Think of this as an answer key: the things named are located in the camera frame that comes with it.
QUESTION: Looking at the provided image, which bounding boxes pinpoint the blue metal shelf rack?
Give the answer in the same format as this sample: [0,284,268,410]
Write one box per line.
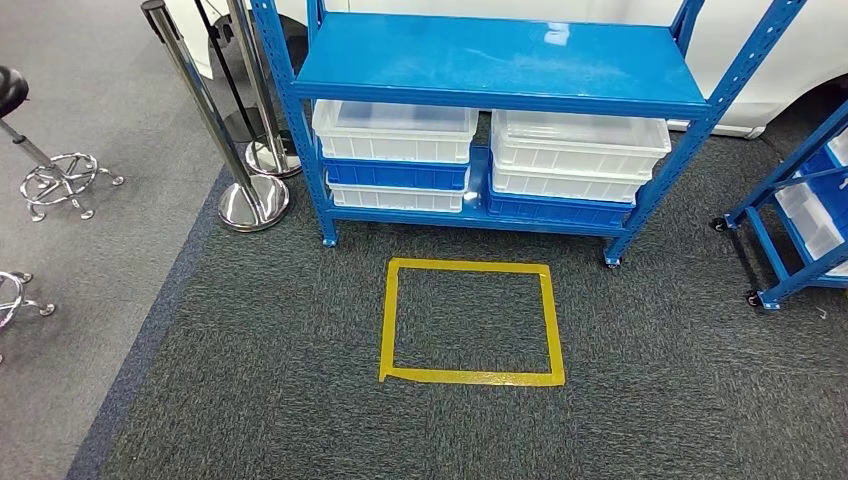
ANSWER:
[250,0,810,270]
[710,99,848,313]

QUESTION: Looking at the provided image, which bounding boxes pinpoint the white plastic bin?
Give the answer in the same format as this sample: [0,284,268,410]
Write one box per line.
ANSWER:
[325,178,467,215]
[826,127,848,168]
[491,109,672,179]
[491,162,652,205]
[311,99,480,165]
[773,182,848,278]

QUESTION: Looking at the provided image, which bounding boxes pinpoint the blue plastic bin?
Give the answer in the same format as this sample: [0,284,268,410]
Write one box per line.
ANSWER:
[322,156,470,192]
[798,146,848,233]
[486,187,635,229]

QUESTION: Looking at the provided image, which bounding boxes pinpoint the yellow floor tape square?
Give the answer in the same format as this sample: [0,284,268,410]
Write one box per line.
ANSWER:
[378,257,567,388]

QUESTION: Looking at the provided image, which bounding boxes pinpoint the black stanchion belt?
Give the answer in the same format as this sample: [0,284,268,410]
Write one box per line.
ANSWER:
[193,0,261,142]

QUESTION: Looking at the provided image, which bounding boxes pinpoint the chrome base swivel stool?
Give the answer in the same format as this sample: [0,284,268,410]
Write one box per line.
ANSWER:
[0,64,126,223]
[0,270,57,331]

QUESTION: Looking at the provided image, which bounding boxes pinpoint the white car red stripe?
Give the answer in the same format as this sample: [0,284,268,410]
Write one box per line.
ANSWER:
[162,0,848,140]

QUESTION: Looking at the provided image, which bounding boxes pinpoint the chrome stanchion post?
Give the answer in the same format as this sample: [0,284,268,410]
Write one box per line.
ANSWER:
[140,0,291,234]
[225,0,304,180]

